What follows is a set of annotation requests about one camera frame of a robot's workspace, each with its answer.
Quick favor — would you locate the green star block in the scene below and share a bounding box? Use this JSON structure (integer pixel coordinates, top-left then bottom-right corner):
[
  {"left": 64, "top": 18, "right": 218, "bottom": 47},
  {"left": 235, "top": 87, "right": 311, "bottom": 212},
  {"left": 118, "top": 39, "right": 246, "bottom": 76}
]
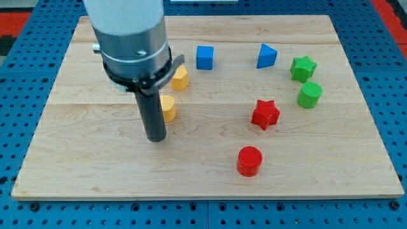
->
[{"left": 290, "top": 55, "right": 317, "bottom": 83}]

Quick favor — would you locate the blue triangle block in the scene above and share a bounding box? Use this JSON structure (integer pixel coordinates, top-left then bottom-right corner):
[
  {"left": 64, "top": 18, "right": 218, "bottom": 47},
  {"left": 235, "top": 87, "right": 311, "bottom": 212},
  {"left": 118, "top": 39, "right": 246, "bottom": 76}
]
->
[{"left": 256, "top": 43, "right": 278, "bottom": 69}]

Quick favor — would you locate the green cylinder block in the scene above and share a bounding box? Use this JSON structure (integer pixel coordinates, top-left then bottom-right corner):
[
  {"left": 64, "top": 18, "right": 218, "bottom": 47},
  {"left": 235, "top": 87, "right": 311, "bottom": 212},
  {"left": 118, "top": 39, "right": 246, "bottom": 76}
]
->
[{"left": 296, "top": 81, "right": 322, "bottom": 109}]

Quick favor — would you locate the yellow heart block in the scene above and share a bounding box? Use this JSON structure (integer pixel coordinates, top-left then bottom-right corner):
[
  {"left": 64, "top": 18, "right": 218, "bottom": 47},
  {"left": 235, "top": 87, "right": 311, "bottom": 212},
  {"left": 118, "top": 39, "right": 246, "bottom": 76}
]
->
[{"left": 160, "top": 95, "right": 176, "bottom": 123}]

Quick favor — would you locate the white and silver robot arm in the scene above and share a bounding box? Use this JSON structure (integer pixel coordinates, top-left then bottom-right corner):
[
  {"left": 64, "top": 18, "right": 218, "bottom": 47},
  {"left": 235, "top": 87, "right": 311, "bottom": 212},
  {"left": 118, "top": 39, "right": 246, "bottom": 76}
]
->
[{"left": 83, "top": 0, "right": 172, "bottom": 89}]

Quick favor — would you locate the light wooden board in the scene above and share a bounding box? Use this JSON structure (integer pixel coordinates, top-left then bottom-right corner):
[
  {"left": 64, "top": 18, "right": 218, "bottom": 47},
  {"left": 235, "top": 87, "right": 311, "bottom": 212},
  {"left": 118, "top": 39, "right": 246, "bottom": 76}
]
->
[{"left": 11, "top": 15, "right": 404, "bottom": 201}]

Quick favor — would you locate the red star block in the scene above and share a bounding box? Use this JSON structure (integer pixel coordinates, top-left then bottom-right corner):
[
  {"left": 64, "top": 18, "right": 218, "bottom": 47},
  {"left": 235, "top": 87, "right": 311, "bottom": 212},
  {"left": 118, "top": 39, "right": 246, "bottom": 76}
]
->
[{"left": 251, "top": 100, "right": 280, "bottom": 130}]

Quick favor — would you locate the blue cube block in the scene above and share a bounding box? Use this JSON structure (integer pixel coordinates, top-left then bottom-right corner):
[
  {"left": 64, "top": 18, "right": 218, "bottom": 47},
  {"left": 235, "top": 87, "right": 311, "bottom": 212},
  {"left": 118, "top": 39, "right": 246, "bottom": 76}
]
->
[{"left": 196, "top": 46, "right": 214, "bottom": 70}]

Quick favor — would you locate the red cylinder block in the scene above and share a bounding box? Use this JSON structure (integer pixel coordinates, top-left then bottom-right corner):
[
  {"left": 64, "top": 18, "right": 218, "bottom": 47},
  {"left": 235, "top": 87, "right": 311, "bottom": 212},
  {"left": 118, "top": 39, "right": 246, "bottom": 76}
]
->
[{"left": 237, "top": 146, "right": 263, "bottom": 177}]

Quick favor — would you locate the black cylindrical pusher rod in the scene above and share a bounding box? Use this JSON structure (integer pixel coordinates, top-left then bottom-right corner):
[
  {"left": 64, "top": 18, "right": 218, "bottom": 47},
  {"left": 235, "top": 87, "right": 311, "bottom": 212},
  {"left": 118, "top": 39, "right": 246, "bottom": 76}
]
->
[{"left": 135, "top": 92, "right": 167, "bottom": 142}]

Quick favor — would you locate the black clamp ring with bolt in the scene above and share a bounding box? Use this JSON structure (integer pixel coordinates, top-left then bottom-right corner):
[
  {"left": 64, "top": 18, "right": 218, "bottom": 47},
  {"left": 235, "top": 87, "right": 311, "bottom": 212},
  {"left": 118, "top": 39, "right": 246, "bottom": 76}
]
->
[{"left": 102, "top": 46, "right": 186, "bottom": 97}]

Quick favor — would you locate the yellow hexagon block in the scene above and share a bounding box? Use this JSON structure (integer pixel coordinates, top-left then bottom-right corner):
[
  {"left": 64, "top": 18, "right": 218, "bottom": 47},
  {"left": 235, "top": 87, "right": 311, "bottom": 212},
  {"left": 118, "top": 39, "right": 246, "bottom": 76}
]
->
[{"left": 171, "top": 66, "right": 189, "bottom": 91}]

